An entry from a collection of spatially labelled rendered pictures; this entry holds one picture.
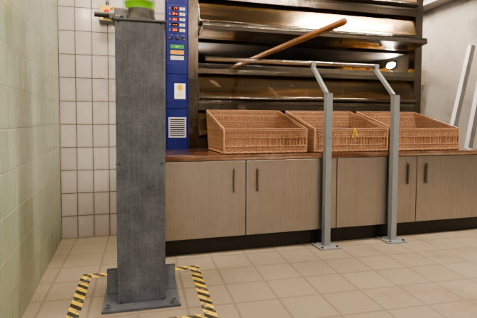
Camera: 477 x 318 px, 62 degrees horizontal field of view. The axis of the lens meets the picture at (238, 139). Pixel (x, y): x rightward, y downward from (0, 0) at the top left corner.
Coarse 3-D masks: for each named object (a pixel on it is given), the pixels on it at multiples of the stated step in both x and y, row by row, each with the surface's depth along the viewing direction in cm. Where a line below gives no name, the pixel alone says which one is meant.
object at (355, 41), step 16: (208, 32) 272; (224, 32) 273; (240, 32) 274; (256, 32) 275; (272, 32) 278; (288, 32) 281; (304, 32) 285; (368, 48) 321; (384, 48) 323; (400, 48) 324; (416, 48) 326
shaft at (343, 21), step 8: (328, 24) 172; (336, 24) 164; (344, 24) 161; (312, 32) 184; (320, 32) 178; (296, 40) 201; (304, 40) 195; (272, 48) 233; (280, 48) 221; (256, 56) 258; (264, 56) 247; (240, 64) 292
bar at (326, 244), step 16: (288, 64) 259; (304, 64) 262; (320, 64) 265; (336, 64) 268; (352, 64) 271; (368, 64) 275; (320, 80) 253; (384, 80) 267; (384, 240) 260; (400, 240) 260
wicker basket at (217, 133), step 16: (208, 112) 272; (224, 112) 283; (240, 112) 286; (256, 112) 289; (272, 112) 293; (208, 128) 274; (224, 128) 236; (240, 128) 239; (256, 128) 242; (272, 128) 244; (288, 128) 248; (304, 128) 251; (208, 144) 274; (224, 144) 236; (240, 144) 281; (256, 144) 242; (272, 144) 288; (288, 144) 279; (304, 144) 255
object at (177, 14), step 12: (168, 12) 269; (180, 12) 271; (168, 24) 270; (180, 24) 272; (168, 36) 270; (180, 36) 272; (168, 48) 270; (180, 48) 273; (168, 60) 271; (180, 60) 273
